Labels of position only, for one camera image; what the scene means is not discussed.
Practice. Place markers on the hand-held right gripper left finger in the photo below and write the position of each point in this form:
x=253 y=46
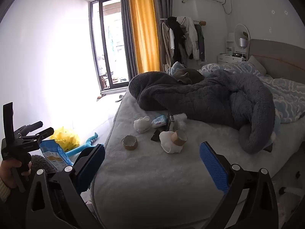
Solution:
x=93 y=164

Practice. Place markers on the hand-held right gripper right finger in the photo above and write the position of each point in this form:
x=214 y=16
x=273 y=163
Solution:
x=212 y=169

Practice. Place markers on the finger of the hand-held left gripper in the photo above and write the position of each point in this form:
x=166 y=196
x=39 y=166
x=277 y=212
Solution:
x=44 y=132
x=32 y=126

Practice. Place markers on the wide cardboard tape roll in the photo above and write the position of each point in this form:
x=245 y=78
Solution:
x=129 y=145

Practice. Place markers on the cardboard tube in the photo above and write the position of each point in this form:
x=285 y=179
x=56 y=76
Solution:
x=180 y=138

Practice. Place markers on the small white tissue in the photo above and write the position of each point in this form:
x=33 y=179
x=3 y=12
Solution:
x=142 y=124

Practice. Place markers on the black wrapper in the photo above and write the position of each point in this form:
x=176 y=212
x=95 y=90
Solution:
x=156 y=136

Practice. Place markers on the person's left hand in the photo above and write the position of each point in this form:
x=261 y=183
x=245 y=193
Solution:
x=9 y=171

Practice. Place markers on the blue dinosaur toy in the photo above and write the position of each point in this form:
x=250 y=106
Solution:
x=79 y=147

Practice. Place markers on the yellow plastic bag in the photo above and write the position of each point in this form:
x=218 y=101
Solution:
x=65 y=139

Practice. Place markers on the blue snack bag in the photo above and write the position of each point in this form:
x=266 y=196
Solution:
x=53 y=155

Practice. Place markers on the white fluffy object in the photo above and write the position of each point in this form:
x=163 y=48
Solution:
x=181 y=121

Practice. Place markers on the bed with grey sheet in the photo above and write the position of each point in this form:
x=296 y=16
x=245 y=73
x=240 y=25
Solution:
x=154 y=183

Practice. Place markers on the small black object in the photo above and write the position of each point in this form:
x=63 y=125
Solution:
x=170 y=124

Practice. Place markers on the small brown floor object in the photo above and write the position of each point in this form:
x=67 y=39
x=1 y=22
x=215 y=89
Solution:
x=99 y=97

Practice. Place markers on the grey slide slipper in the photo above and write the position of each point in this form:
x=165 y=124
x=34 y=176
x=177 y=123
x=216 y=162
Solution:
x=119 y=98

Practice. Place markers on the wet wipes packet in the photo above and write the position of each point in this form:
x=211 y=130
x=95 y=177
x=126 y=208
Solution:
x=159 y=121

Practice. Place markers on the dark grey fleece blanket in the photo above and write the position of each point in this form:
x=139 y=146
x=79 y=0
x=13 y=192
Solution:
x=202 y=95

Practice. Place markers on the brown cloth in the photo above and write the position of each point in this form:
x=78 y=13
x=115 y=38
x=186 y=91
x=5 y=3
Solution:
x=188 y=75

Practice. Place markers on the blue patterned duvet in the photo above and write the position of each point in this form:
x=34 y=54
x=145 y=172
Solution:
x=286 y=88

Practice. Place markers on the sliding glass door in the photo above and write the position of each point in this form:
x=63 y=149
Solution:
x=107 y=40

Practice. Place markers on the white dresser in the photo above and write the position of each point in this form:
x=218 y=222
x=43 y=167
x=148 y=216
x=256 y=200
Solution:
x=226 y=58

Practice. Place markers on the beige pillow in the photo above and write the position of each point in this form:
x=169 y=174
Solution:
x=256 y=64

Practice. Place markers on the white desk organizer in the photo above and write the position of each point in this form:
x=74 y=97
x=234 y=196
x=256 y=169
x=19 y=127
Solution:
x=230 y=44

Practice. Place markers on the dark green garment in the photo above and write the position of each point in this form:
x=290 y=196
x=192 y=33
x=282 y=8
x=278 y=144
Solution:
x=201 y=43

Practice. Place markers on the upholstered bed headboard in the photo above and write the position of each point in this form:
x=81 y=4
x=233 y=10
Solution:
x=278 y=57

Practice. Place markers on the white jacket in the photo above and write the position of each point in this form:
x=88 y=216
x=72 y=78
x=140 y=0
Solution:
x=190 y=40

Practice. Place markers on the grey curtain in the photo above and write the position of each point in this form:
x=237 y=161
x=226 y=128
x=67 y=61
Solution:
x=164 y=4
x=126 y=28

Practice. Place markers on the beige coat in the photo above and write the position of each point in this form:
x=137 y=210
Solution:
x=166 y=43

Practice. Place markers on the black garment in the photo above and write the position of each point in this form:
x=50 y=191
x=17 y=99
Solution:
x=177 y=35

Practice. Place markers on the round mirror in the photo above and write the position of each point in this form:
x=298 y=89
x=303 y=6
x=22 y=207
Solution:
x=240 y=32

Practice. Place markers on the yellow curtain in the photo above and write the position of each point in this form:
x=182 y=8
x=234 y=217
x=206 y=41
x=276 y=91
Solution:
x=144 y=28

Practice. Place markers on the clothes rack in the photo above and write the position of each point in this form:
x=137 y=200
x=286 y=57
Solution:
x=199 y=22

